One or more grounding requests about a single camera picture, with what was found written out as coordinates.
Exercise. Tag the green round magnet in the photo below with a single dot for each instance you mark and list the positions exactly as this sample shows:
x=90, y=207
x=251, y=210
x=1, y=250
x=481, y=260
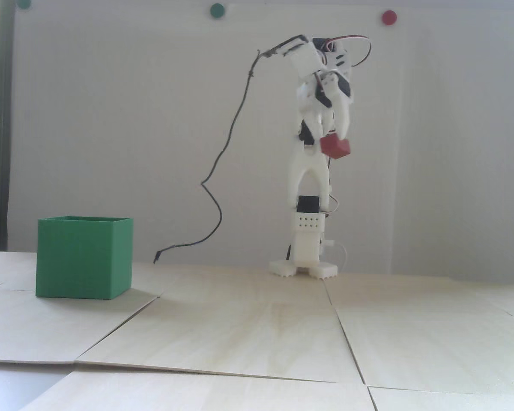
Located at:
x=217, y=10
x=24, y=3

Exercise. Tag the dark window frame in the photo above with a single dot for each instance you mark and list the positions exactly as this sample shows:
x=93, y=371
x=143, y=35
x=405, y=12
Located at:
x=2, y=128

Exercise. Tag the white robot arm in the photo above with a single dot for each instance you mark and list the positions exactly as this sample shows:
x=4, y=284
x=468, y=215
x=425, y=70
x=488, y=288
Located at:
x=310, y=248

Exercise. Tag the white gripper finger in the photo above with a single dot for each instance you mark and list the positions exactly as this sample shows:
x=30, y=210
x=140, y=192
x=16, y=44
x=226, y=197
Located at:
x=342, y=120
x=317, y=122

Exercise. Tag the red round magnet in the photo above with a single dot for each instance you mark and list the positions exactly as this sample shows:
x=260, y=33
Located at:
x=389, y=17

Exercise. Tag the red block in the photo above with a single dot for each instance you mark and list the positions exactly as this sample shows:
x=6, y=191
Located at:
x=336, y=147

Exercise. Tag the green box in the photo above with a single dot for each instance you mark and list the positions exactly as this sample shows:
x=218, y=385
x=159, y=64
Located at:
x=79, y=261

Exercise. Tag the white gripper-mounted camera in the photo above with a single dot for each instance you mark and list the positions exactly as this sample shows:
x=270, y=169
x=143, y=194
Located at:
x=305, y=60

